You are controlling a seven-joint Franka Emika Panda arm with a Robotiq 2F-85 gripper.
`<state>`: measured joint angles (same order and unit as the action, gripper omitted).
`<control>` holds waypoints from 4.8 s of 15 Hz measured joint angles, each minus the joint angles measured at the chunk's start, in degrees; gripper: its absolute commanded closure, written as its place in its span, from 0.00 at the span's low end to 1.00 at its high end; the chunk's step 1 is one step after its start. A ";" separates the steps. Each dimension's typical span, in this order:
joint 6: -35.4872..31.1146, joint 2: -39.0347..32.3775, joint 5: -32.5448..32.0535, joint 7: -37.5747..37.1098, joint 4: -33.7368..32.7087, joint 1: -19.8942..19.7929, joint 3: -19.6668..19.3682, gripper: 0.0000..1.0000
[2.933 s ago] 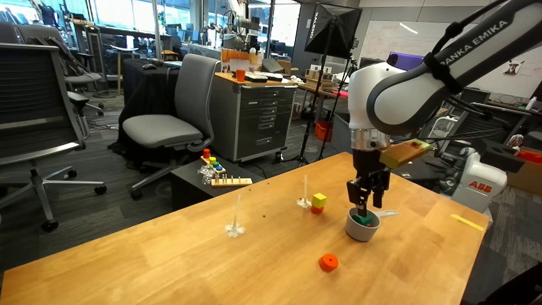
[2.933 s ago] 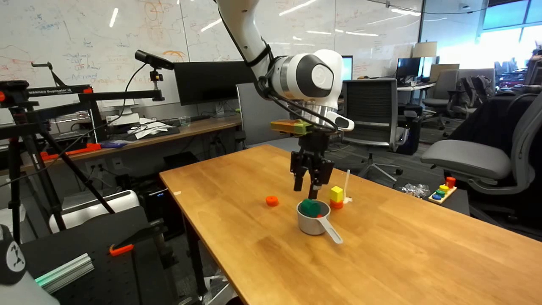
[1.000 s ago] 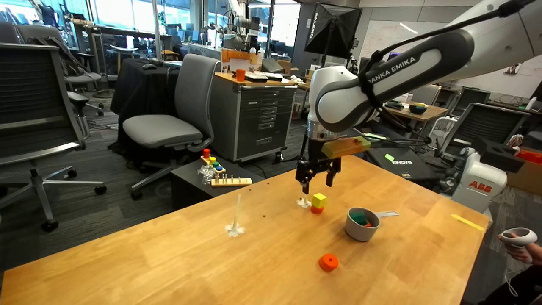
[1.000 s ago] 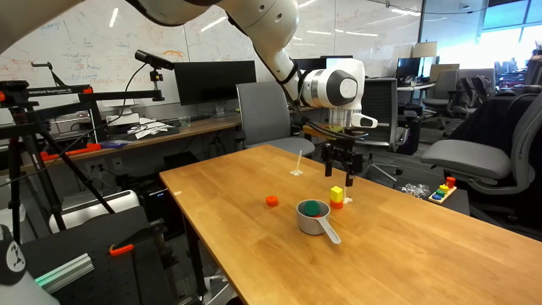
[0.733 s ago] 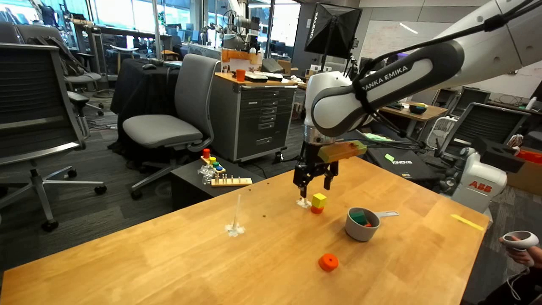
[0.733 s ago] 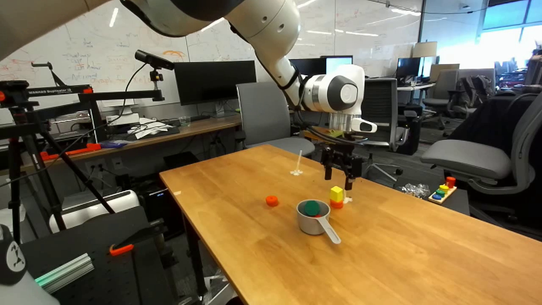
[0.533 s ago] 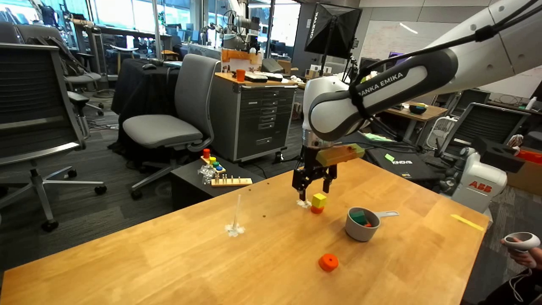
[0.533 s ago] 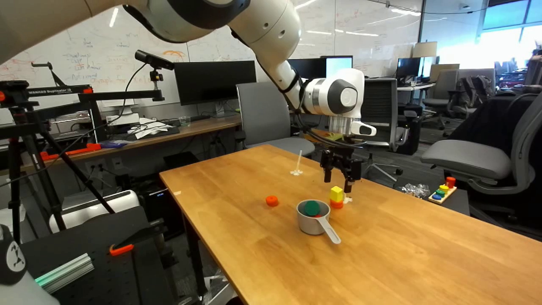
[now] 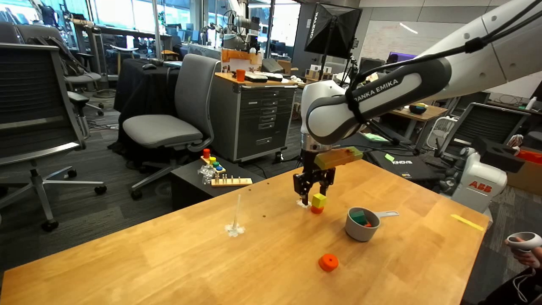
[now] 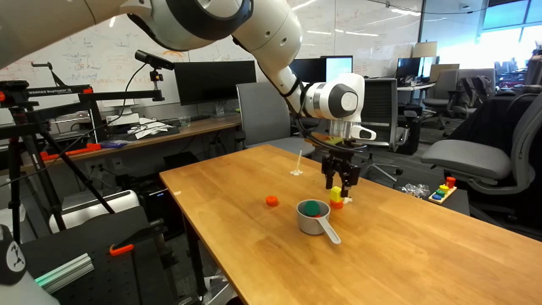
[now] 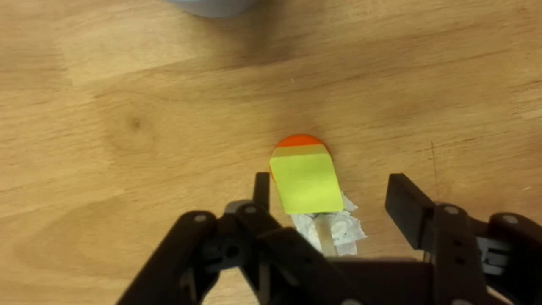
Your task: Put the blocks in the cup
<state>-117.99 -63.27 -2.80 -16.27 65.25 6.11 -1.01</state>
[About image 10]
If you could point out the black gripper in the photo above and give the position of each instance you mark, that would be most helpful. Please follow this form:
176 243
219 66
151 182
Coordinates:
340 157

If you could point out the yellow cube block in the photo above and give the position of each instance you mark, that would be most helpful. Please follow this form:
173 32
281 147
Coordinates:
335 196

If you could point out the green cube block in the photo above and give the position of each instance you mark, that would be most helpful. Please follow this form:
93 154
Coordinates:
308 210

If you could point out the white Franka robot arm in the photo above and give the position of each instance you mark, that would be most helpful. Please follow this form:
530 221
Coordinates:
264 28

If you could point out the grey measuring cup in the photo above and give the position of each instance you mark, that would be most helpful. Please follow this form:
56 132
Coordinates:
308 225

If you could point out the clear plastic bag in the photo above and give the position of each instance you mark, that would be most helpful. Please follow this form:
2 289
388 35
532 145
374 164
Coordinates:
415 191

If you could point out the black mesh office chair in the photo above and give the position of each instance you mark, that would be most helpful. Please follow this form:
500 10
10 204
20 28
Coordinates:
381 108

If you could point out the light grey office chair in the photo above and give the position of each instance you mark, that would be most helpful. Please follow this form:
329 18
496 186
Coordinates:
263 116

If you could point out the colourful stacking toy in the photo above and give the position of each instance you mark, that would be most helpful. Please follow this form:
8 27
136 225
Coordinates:
442 194

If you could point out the lit computer monitor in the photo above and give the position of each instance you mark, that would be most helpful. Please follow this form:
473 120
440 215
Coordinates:
339 67

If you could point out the dark computer monitor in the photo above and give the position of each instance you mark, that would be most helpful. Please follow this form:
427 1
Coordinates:
307 71

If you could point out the dark background monitor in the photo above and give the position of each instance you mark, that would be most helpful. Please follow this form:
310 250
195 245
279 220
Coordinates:
407 69

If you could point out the grey padded office chair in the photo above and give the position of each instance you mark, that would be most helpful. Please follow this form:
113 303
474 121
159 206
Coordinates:
471 159

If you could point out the grey background office chair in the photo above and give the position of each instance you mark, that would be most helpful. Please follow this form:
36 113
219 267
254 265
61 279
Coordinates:
442 86

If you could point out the long wooden desk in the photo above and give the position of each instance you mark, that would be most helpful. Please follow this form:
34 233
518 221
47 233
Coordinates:
186 132

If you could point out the large black monitor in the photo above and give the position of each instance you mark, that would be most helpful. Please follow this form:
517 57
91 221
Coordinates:
208 84

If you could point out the black background chair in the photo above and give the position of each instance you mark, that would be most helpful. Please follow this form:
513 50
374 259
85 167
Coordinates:
491 120

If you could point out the black metal table leg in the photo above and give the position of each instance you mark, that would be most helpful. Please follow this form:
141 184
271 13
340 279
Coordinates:
193 260

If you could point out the black computer tower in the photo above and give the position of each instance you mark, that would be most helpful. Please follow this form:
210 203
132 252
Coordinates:
163 206

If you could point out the white papers pile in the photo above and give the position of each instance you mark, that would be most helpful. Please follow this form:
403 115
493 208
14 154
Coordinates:
147 130

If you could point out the white tube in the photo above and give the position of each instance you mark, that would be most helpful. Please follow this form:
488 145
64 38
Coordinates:
93 211

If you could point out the black cart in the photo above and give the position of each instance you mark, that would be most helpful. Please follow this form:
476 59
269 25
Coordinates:
102 272

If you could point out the red flat bar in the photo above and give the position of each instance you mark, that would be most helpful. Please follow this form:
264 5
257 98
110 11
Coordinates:
78 152

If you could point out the silver green metal bar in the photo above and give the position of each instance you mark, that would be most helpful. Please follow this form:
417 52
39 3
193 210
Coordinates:
63 274

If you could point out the black cap with logo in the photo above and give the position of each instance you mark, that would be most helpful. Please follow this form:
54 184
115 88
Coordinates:
10 257

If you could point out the wrist camera with coloured mount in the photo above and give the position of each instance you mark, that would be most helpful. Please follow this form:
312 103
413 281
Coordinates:
335 140

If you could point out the black stereo camera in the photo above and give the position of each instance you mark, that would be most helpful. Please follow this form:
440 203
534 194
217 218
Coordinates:
152 59

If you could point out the black tripod camera rig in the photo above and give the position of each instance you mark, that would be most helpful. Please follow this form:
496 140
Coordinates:
34 91

